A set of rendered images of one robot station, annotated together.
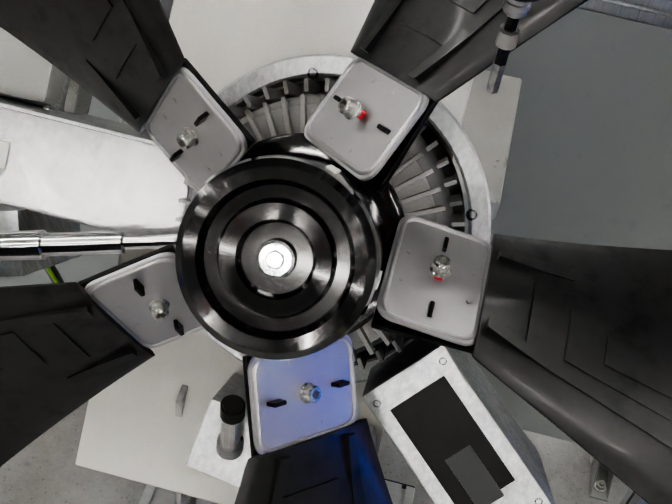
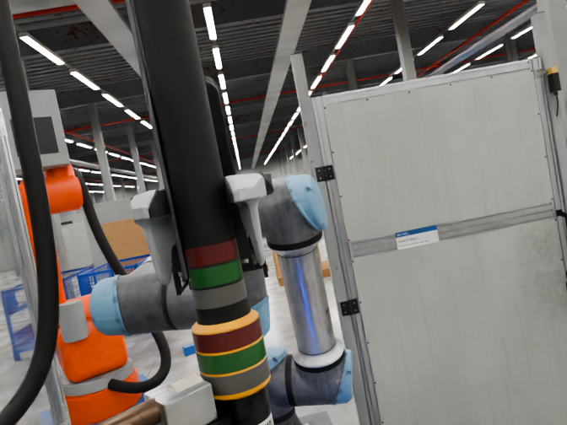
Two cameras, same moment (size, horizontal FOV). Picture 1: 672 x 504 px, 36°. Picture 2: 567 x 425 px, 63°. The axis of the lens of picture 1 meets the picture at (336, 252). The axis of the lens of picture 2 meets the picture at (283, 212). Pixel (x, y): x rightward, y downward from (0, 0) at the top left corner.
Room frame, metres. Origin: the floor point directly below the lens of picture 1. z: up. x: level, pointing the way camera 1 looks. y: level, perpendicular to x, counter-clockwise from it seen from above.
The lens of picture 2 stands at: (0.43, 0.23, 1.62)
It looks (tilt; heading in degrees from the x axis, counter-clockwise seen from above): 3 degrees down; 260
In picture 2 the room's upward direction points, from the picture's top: 11 degrees counter-clockwise
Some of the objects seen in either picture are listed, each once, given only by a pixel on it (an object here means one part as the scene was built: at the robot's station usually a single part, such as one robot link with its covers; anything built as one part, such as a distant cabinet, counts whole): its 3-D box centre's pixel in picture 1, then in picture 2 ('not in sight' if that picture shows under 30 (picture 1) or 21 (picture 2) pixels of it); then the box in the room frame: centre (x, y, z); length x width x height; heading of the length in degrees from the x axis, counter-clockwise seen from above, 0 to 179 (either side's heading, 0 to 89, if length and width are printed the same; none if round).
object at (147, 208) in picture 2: not in sight; (160, 239); (0.46, -0.07, 1.61); 0.09 x 0.03 x 0.06; 74
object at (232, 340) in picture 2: not in sight; (227, 330); (0.43, -0.07, 1.54); 0.04 x 0.04 x 0.01
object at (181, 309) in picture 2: not in sight; (223, 295); (0.42, -0.34, 1.51); 0.11 x 0.08 x 0.11; 158
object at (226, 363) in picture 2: not in sight; (231, 351); (0.43, -0.07, 1.53); 0.04 x 0.04 x 0.01
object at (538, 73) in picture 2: not in sight; (549, 92); (-1.25, -1.67, 1.82); 0.09 x 0.04 x 0.23; 174
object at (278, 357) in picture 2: not in sight; (268, 379); (0.35, -0.84, 1.19); 0.13 x 0.12 x 0.14; 158
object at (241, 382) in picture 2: not in sight; (234, 370); (0.43, -0.07, 1.51); 0.04 x 0.04 x 0.01
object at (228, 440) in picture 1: (231, 426); not in sight; (0.42, 0.06, 0.99); 0.02 x 0.02 x 0.06
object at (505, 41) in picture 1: (503, 49); not in sight; (0.43, -0.07, 1.36); 0.01 x 0.01 x 0.05
